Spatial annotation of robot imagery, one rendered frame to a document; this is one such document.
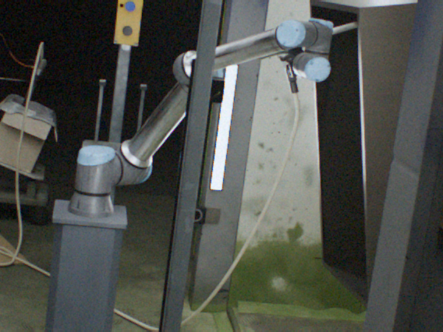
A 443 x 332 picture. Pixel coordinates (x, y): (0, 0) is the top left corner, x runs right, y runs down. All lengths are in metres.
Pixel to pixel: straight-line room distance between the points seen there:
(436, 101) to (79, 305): 2.49
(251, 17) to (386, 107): 1.20
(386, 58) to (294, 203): 1.40
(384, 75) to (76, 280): 1.50
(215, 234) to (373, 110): 1.45
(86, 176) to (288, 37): 1.13
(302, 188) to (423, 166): 3.00
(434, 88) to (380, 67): 1.81
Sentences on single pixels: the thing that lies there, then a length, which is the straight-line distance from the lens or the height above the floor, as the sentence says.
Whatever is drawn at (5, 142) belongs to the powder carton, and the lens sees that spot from 6.08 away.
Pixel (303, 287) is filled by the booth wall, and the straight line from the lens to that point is 4.99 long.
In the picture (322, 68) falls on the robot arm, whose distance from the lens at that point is 3.45.
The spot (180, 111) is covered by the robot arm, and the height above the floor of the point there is 1.12.
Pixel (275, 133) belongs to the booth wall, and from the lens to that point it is 4.75.
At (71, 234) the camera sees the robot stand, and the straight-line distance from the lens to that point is 3.97.
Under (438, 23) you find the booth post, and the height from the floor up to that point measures 1.64.
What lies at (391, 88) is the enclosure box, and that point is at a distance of 3.68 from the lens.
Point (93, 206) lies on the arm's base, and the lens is 3.99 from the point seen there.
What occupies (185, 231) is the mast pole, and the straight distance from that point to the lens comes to 2.79.
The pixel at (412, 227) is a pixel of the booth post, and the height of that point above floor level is 1.25.
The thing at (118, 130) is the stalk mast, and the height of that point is 0.85.
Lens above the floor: 1.67
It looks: 11 degrees down
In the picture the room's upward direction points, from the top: 8 degrees clockwise
